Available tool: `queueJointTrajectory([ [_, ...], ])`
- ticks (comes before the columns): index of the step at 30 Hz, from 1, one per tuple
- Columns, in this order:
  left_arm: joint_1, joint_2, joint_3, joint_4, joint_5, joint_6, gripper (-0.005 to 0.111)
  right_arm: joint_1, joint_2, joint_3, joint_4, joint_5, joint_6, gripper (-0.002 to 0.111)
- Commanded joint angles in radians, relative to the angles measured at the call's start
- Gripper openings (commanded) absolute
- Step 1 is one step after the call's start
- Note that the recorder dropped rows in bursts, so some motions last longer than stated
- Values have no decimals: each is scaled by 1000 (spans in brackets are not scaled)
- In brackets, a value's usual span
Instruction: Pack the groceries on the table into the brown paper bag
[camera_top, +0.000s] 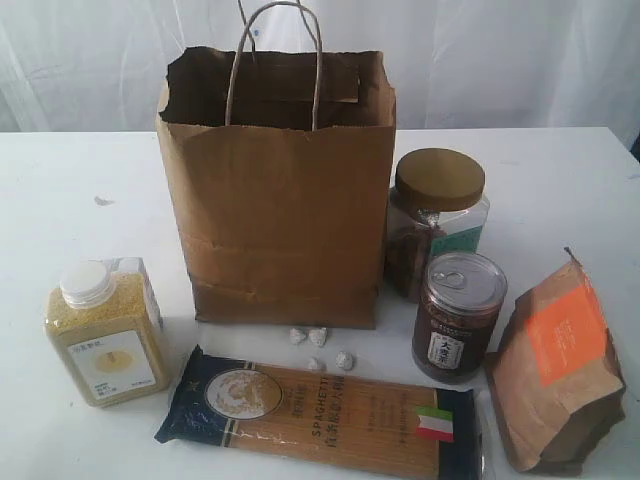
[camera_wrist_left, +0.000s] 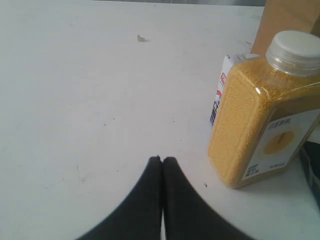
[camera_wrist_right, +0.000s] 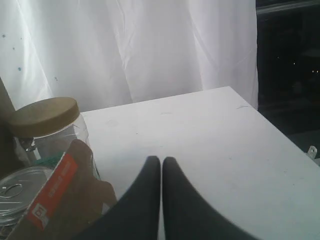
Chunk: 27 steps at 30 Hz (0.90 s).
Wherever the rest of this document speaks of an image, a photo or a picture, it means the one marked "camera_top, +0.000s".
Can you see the brown paper shopping bag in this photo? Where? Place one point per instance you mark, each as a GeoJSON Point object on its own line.
{"type": "Point", "coordinates": [278, 166]}

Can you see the clear jar with gold lid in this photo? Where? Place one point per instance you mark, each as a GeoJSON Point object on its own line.
{"type": "Point", "coordinates": [437, 205]}

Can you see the dark barley tea can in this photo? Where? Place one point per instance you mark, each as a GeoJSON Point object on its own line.
{"type": "Point", "coordinates": [461, 297]}

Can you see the white crumpled pebble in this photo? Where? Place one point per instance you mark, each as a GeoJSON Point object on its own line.
{"type": "Point", "coordinates": [314, 364]}
{"type": "Point", "coordinates": [318, 336]}
{"type": "Point", "coordinates": [297, 336]}
{"type": "Point", "coordinates": [344, 361]}

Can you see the spaghetti package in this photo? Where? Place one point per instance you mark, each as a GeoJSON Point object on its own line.
{"type": "Point", "coordinates": [409, 431]}

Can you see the millet bottle with white cap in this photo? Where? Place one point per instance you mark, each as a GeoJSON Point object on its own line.
{"type": "Point", "coordinates": [104, 323]}

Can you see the kraft pouch with orange label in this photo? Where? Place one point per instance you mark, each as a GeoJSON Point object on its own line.
{"type": "Point", "coordinates": [555, 380]}

